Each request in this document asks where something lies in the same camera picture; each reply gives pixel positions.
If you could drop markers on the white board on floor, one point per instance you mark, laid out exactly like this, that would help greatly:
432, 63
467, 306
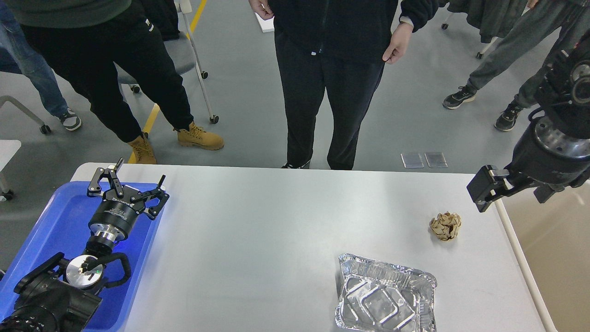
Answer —
265, 25

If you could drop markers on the blue plastic tray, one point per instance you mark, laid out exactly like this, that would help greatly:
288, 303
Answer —
63, 227

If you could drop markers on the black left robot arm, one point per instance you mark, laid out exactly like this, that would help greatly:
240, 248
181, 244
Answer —
80, 266

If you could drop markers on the aluminium foil tray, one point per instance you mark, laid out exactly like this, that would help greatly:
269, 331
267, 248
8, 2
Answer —
376, 296

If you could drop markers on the person in grey trousers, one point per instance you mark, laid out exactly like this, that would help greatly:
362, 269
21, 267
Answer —
572, 17

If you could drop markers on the person in tan boots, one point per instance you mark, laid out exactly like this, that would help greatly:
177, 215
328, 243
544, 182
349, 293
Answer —
84, 41

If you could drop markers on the grey chair leg with castor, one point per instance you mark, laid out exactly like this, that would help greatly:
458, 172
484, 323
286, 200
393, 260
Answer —
43, 127

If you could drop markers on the beige plastic bin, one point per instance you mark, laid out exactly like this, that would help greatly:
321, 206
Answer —
552, 244

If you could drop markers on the bystander right hand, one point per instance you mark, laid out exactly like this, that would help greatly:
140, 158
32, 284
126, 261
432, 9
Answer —
262, 8

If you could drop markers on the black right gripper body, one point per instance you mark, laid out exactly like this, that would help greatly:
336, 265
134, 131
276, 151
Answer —
546, 176

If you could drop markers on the chair with dark coat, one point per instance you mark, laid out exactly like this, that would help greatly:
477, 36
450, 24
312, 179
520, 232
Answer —
493, 18

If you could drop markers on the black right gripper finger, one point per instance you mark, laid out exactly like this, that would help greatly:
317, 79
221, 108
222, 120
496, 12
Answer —
487, 186

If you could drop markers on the crumpled brown paper ball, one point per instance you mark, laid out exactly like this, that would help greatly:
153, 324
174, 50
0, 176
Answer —
446, 225

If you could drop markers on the grey office chair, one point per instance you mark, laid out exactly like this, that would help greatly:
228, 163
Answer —
184, 54

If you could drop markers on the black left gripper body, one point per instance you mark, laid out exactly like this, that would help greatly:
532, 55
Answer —
115, 217

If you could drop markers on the person in black clothes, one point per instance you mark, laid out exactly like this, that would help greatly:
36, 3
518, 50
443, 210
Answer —
333, 49

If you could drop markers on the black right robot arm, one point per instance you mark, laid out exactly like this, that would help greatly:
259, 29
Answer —
554, 151

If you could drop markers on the bystander left hand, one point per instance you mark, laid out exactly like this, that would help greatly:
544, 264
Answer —
399, 42

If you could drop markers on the left clear floor plate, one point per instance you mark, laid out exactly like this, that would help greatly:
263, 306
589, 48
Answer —
412, 160

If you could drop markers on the person in blue jeans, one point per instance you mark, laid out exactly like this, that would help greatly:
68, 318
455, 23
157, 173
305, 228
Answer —
17, 56

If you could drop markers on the clear floor plate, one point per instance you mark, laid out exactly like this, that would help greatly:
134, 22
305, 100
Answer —
436, 160
412, 160

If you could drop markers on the right clear floor plate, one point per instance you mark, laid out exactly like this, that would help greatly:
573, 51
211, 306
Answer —
436, 160

